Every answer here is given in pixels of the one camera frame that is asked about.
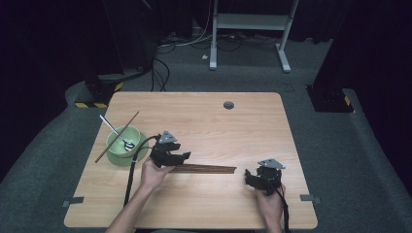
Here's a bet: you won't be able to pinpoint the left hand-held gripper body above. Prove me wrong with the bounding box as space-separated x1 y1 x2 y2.
149 130 182 169

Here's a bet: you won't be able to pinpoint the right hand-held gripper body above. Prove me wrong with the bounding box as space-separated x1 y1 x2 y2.
256 157 287 196

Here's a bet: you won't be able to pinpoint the pile of brown chopsticks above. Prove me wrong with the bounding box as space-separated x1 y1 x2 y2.
168 162 238 175

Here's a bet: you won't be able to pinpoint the brown wooden chopstick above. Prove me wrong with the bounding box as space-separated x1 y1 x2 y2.
93 111 141 164

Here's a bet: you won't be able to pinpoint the person's left hand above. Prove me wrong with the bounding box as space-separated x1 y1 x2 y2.
139 158 177 192

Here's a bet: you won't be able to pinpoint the person's right hand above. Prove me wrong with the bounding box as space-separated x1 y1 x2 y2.
255 184 288 219

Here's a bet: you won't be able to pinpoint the green saucer plate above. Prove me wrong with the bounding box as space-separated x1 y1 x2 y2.
106 131 151 168

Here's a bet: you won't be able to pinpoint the grey tape strip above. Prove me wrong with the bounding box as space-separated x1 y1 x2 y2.
61 196 86 209
299 193 323 205

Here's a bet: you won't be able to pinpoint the metal spoon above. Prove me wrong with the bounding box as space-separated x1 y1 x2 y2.
98 114 136 152

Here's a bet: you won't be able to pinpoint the black stand base yellow stripes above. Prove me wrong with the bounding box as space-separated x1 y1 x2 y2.
74 72 126 110
305 84 356 114

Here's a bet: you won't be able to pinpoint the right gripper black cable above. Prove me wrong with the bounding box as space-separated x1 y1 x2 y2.
274 186 292 233

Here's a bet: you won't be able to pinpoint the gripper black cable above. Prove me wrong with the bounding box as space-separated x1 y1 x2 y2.
122 134 161 208
274 186 292 233

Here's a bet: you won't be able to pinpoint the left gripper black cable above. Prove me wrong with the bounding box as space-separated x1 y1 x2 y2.
122 134 161 208

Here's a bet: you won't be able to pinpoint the black floor cable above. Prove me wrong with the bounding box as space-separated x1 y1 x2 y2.
150 57 171 93

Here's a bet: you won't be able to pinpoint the white floor cable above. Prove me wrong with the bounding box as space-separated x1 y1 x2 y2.
157 0 216 49

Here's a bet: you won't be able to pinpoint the white metal desk frame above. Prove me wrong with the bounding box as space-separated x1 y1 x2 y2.
208 0 300 74

